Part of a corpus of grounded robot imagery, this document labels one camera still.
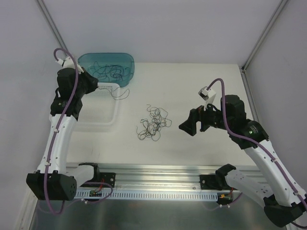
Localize separated thin dark cable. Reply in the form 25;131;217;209
88;61;131;82

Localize black white striped cable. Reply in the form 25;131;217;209
111;86;130;101

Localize purple black cable bundle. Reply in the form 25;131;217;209
135;103;173;142

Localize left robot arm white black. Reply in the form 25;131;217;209
26;68;101;201

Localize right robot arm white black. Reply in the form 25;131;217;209
179;93;307;228

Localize teal translucent plastic tub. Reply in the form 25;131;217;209
78;53;135;87

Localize white perforated plastic basket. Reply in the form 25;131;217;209
76;82;121;132

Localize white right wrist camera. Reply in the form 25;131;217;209
198;86;216;110

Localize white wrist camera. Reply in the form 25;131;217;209
56;57;84;73
198;86;216;110

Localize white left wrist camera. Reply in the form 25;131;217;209
56;57;84;73

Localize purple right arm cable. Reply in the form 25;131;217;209
206;78;307;228

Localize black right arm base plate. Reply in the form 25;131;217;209
199;174;231;191

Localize left aluminium frame post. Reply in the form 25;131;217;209
35;0;68;58

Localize aluminium frame post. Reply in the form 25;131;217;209
241;0;290;73
35;0;68;58

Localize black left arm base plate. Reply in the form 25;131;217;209
98;172;116;188

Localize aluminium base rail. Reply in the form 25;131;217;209
98;163;220;192

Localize white slotted cable duct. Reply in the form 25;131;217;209
74;189;218;202

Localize right aluminium frame post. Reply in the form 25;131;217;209
241;0;290;73

